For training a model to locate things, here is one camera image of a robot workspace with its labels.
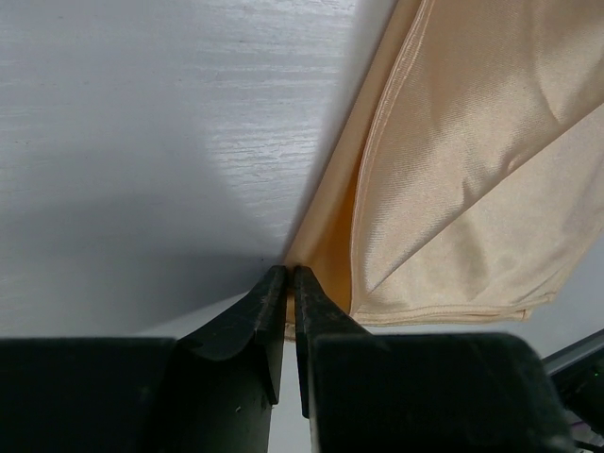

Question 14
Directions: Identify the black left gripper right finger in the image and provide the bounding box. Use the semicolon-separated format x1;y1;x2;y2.
294;267;575;452

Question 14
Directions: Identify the aluminium rail frame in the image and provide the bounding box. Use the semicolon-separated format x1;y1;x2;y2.
544;330;603;452

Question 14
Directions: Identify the peach cloth napkin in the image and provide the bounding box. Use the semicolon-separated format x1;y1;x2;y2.
285;1;603;327

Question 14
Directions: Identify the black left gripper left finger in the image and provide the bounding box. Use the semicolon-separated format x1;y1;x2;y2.
1;266;288;452

